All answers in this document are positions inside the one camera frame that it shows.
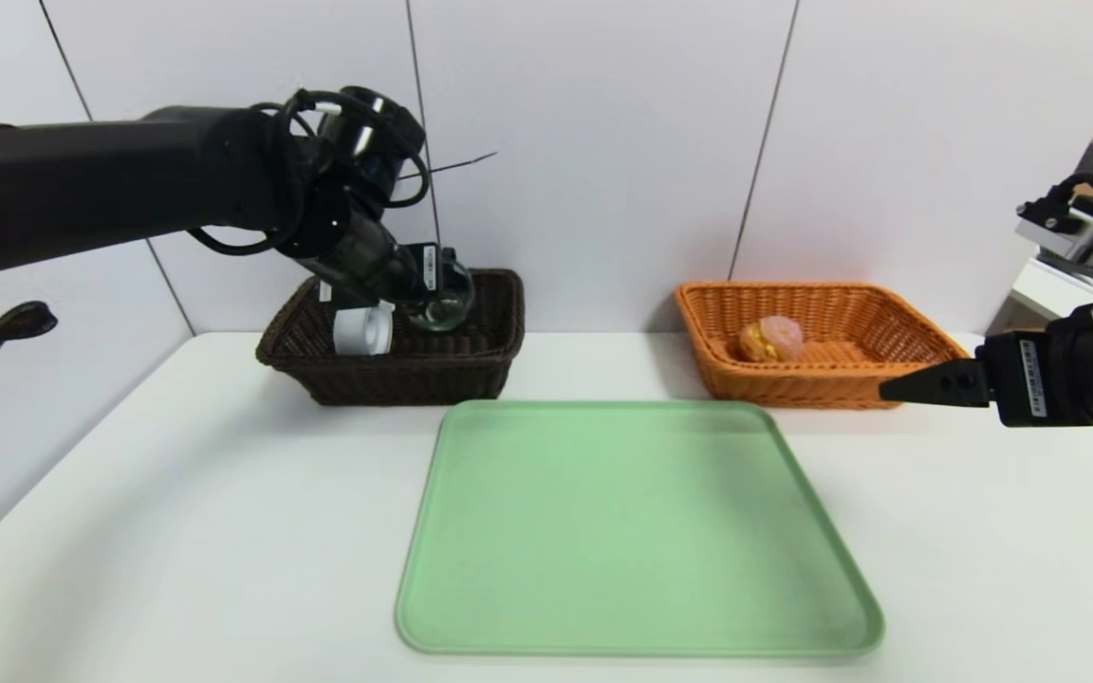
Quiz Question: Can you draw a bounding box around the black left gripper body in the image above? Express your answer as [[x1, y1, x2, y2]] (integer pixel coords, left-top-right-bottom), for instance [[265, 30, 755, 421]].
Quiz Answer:
[[336, 212, 444, 304]]

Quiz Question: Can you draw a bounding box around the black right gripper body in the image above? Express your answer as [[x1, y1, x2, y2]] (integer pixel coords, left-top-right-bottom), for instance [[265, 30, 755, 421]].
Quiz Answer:
[[975, 303, 1093, 433]]

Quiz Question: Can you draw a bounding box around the glass jar with black lid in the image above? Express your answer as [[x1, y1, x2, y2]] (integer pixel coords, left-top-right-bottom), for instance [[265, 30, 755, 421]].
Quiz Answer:
[[409, 256, 477, 333]]

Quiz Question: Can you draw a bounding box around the white cylindrical cup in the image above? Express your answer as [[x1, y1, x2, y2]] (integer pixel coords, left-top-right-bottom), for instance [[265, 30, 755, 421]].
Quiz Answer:
[[333, 302, 396, 358]]

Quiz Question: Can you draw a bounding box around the pink and yellow bread bun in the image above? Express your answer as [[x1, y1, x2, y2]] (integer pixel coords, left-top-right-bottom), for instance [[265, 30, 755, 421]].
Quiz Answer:
[[738, 317, 806, 364]]

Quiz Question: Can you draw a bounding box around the orange wicker basket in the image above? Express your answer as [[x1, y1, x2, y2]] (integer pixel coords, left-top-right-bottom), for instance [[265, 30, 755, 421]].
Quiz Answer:
[[676, 281, 974, 410]]

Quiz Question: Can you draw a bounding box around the dark brown wicker basket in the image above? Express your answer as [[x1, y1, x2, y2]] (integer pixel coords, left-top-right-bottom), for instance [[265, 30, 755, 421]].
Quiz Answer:
[[255, 268, 526, 407]]

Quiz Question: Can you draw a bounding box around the light green plastic tray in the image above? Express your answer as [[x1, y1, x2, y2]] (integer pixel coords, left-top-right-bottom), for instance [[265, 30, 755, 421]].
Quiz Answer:
[[395, 399, 886, 658]]

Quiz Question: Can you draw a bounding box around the thin black cable tie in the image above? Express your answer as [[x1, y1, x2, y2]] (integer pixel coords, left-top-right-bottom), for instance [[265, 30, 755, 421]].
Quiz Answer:
[[395, 151, 498, 181]]

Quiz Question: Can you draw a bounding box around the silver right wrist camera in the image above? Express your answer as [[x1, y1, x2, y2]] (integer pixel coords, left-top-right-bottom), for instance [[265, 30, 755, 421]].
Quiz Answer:
[[1016, 201, 1093, 278]]

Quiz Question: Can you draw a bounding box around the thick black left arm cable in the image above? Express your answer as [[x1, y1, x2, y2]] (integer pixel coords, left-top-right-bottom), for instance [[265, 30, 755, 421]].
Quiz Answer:
[[188, 90, 432, 257]]

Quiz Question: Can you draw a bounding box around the black strap loop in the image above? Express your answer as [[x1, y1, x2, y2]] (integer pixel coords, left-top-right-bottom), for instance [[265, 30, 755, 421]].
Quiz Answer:
[[0, 302, 59, 513]]

